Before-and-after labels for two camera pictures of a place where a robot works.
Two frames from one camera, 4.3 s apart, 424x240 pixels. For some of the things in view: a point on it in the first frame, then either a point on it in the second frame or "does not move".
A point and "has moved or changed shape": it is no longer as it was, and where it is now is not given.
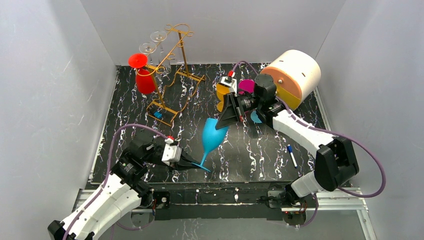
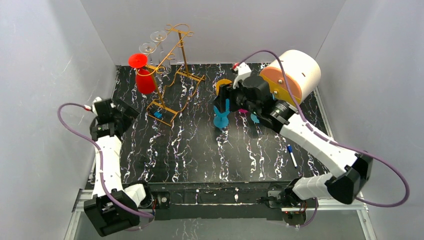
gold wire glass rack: [174, 85] does not move
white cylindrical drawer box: [296, 75] does not move
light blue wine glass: [254, 117] does not move
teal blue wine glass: [212, 137] has moved or changed shape
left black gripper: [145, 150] -> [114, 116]
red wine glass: [145, 85] does not move
